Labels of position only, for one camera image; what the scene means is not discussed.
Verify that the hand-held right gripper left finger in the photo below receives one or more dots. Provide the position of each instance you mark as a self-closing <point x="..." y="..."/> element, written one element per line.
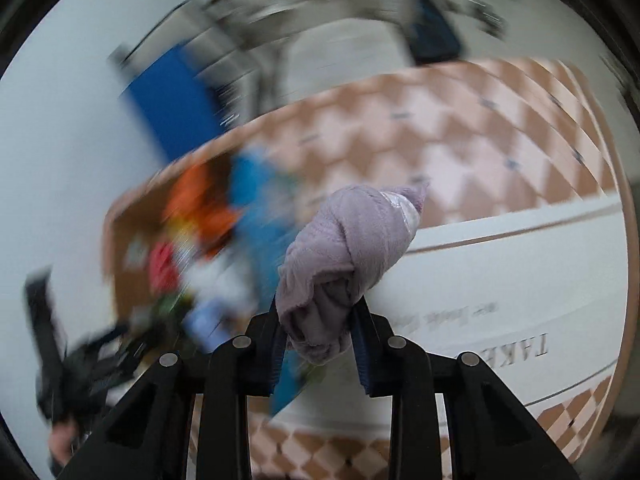
<point x="275" y="360"/>

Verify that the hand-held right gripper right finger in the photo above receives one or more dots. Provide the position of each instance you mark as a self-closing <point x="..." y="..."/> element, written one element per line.
<point x="362" y="350"/>

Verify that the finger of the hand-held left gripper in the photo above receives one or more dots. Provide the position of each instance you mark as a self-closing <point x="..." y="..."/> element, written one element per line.
<point x="117" y="352"/>

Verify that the green snack packet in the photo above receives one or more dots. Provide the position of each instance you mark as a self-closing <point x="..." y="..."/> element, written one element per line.
<point x="170" y="306"/>

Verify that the light blue tissue pack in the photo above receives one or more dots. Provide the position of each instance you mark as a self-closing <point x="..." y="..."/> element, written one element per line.
<point x="205" y="322"/>

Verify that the red snack packet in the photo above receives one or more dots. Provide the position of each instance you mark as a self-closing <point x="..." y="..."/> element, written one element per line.
<point x="165" y="265"/>

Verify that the white pack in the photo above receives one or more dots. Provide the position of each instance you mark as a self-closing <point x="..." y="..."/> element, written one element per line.
<point x="215" y="280"/>

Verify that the purple knotted cloth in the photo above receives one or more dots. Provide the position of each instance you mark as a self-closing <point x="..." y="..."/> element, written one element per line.
<point x="350" y="245"/>

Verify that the cardboard box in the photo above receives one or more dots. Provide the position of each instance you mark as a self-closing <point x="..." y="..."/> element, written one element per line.
<point x="125" y="220"/>

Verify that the yellow foil packet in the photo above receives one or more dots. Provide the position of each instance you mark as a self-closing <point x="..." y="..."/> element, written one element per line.
<point x="177" y="227"/>

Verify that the blue snack bar packet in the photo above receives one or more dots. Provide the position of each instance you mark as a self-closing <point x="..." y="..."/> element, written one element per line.
<point x="260" y="200"/>

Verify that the orange snack packet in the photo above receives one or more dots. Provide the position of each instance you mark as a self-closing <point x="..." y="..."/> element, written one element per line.
<point x="200" y="205"/>

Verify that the person's left hand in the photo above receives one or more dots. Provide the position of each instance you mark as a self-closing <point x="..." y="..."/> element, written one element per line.
<point x="62" y="442"/>

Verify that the checkered tablecloth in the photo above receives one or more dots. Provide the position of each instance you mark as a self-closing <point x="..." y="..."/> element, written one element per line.
<point x="500" y="270"/>

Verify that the blue folded mat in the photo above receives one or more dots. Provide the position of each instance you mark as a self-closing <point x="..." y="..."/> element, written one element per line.
<point x="170" y="100"/>

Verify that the white padded chair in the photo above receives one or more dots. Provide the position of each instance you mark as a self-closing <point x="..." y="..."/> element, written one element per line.
<point x="340" y="60"/>

